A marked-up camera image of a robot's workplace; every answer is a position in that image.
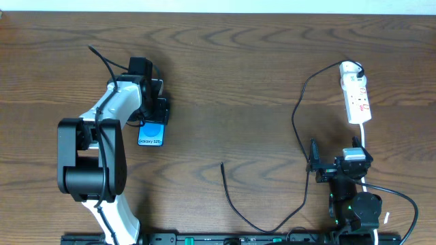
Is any small white paper tag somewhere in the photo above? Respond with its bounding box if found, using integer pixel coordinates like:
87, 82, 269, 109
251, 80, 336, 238
384, 212, 390, 225

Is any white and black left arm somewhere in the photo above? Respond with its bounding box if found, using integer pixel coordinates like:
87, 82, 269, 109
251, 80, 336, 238
57, 74, 169, 244

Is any black charger cable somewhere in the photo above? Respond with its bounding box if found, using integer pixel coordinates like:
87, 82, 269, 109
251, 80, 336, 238
220, 59, 366, 235

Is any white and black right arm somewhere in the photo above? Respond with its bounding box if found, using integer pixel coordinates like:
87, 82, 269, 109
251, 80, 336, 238
307, 137, 382, 244

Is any white power strip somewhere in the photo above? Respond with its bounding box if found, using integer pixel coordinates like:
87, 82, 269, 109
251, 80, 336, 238
339, 61, 371, 125

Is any blue Galaxy S25+ smartphone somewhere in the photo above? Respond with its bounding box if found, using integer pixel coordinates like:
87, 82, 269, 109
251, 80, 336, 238
138, 122, 166, 146

